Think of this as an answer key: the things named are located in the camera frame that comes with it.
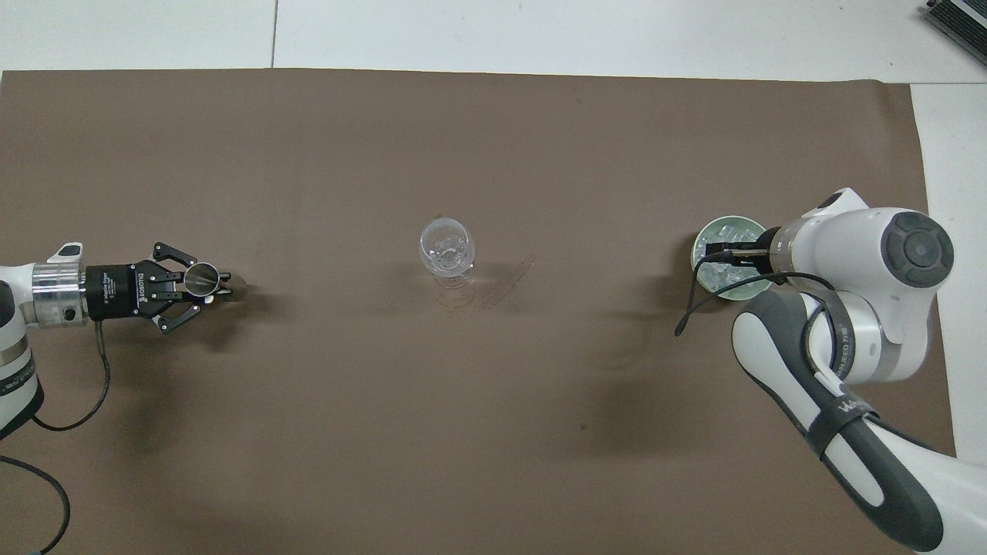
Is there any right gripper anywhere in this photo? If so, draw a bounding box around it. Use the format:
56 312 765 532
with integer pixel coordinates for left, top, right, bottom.
739 233 775 272

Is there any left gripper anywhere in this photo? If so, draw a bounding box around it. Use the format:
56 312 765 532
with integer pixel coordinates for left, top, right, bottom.
84 241 233 335

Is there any small metal cup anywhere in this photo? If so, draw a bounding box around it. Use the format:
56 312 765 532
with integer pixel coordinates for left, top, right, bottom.
184 261 249 301

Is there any clear wine glass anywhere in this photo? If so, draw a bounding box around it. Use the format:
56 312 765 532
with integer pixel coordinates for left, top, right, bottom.
419 217 477 292

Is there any green bowl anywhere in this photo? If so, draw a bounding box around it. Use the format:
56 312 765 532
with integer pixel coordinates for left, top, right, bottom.
691 215 775 302

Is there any black stand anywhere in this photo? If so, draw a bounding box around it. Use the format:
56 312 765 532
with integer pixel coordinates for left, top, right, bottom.
918 0 987 46

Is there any black cable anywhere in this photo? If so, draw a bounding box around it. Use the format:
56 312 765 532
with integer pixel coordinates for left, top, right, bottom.
29 321 113 432
674 248 843 380
0 455 72 555

